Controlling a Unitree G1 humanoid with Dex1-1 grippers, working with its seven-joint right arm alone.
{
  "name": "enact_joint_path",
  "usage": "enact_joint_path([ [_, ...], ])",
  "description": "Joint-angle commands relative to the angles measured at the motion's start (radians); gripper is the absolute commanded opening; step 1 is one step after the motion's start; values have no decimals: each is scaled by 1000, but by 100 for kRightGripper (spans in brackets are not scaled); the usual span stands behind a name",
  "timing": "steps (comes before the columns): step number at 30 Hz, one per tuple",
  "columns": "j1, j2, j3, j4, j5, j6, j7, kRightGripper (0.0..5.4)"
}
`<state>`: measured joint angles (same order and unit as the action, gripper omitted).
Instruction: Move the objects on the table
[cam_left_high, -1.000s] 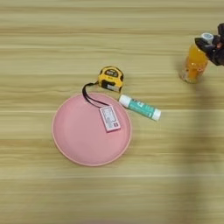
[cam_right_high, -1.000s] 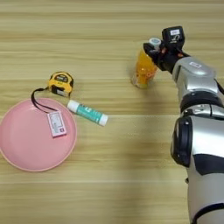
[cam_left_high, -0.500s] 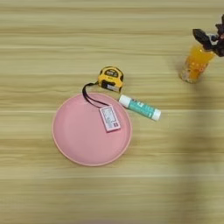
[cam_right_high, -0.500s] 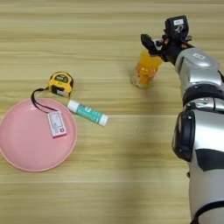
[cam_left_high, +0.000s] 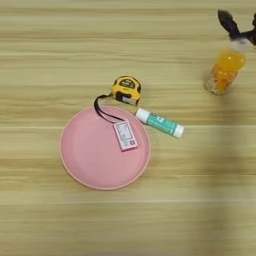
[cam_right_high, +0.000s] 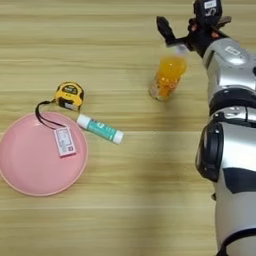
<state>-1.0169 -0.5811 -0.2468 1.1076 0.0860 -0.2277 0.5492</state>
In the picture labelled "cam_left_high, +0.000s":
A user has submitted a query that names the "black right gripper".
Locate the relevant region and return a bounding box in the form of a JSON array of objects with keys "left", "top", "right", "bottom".
[{"left": 217, "top": 9, "right": 256, "bottom": 47}]

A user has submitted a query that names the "small pink white box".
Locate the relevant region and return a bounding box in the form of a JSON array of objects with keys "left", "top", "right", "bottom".
[{"left": 112, "top": 120, "right": 139, "bottom": 152}]

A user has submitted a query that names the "pink round plate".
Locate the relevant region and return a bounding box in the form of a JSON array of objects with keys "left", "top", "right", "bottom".
[{"left": 59, "top": 105, "right": 152, "bottom": 191}]

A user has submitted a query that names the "white green glue stick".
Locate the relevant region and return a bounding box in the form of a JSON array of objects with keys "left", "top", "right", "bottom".
[{"left": 135, "top": 107, "right": 185, "bottom": 139}]

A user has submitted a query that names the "yellow black tape measure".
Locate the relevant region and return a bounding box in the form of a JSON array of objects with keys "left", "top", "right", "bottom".
[{"left": 111, "top": 75, "right": 142, "bottom": 107}]

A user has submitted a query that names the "orange juice bottle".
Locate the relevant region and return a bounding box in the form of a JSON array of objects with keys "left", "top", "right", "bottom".
[{"left": 204, "top": 37, "right": 251, "bottom": 96}]

